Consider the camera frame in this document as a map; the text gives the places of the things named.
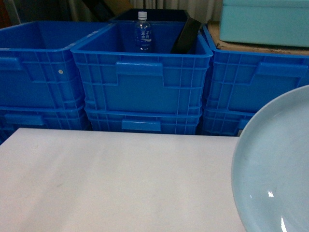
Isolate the dark blue rear crate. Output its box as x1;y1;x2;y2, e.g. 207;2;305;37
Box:
109;9;190;22

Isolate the light blue oval tray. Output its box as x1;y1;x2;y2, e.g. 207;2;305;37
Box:
231;86;309;232

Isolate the blue crate bottom middle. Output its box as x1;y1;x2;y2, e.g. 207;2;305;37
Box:
85;108;202;135

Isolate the blue crate bottom right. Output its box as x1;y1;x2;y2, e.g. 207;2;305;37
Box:
201;108;254;136

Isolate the blue crate top left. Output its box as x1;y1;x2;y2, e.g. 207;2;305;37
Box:
0;21;107;110

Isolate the blue crate top right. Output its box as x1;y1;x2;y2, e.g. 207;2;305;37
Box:
202;24;309;114

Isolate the black flat tray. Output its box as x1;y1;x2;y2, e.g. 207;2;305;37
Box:
170;17;201;54

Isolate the clear water bottle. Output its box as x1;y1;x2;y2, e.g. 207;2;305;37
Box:
134;11;152;53

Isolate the blue crate bottom left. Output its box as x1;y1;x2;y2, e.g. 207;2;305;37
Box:
0;106;92;143

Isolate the blue crate top middle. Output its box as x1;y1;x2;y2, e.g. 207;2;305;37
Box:
71;22;212;116

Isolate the teal foam box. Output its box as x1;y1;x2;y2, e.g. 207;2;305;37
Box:
220;0;309;47

